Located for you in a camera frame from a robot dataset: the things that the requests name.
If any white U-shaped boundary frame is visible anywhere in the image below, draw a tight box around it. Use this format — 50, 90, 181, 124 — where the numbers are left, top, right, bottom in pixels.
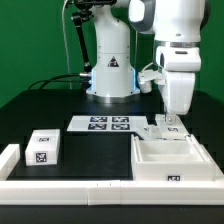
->
0, 144, 224, 205

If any white marker base plate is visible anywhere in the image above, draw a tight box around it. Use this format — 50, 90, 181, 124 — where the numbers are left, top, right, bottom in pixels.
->
67, 116, 148, 132

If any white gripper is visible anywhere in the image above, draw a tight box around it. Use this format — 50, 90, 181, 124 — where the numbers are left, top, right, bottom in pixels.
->
156, 46, 201, 124

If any white hanging cable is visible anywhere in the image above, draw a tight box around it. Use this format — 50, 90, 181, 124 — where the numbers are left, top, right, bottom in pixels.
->
61, 0, 74, 90

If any black cable bundle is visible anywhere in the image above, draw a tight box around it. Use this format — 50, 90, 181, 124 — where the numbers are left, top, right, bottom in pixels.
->
27, 72, 92, 91

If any white cabinet top block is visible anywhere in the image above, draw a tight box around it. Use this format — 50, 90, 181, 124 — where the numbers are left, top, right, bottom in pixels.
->
25, 129, 60, 166

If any white cabinet body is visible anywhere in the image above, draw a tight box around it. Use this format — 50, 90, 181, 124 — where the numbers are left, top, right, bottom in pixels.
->
131, 135, 216, 182

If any white cabinet door panel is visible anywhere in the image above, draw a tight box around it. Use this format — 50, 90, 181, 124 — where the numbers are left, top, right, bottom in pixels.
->
136, 125, 162, 141

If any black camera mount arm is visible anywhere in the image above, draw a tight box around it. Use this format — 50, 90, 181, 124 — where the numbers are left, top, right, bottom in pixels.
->
66, 0, 117, 72

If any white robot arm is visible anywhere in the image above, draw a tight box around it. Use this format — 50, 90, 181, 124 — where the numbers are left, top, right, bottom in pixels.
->
87, 0, 209, 123

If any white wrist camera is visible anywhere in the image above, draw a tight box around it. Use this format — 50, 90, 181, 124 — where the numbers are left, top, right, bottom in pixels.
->
137, 70, 165, 93

